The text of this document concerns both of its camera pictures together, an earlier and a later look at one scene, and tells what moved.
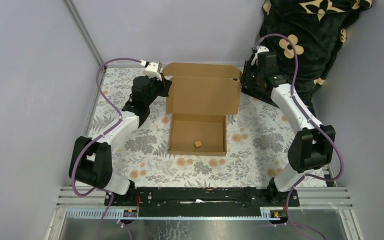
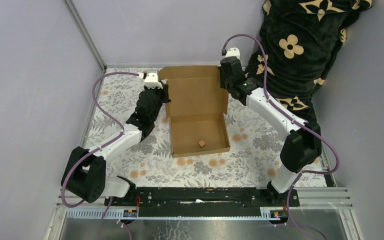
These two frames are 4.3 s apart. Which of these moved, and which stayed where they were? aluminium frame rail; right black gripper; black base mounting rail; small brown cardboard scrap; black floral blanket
Moved: small brown cardboard scrap; right black gripper
Stayed: black floral blanket; aluminium frame rail; black base mounting rail
